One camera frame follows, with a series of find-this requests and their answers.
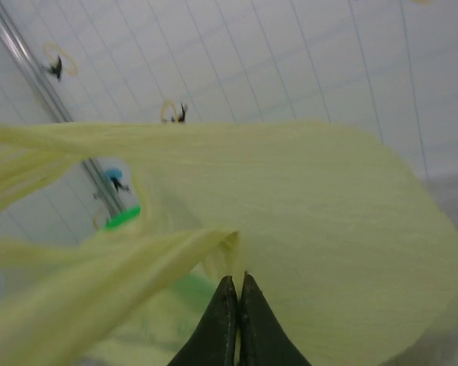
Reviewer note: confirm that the yellow translucent plastic bag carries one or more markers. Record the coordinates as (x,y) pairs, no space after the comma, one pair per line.
(290,209)

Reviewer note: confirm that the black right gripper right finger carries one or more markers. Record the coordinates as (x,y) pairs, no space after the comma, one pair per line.
(259,328)

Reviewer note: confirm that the dolphin blue circle sticker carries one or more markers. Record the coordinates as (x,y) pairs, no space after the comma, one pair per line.
(113,175)

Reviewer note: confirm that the aluminium corner post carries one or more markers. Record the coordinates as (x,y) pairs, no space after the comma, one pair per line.
(23,51)

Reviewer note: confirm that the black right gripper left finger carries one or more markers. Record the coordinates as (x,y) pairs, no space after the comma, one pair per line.
(217,328)

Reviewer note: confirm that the green plastic basket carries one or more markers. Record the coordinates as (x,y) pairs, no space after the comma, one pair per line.
(122,219)

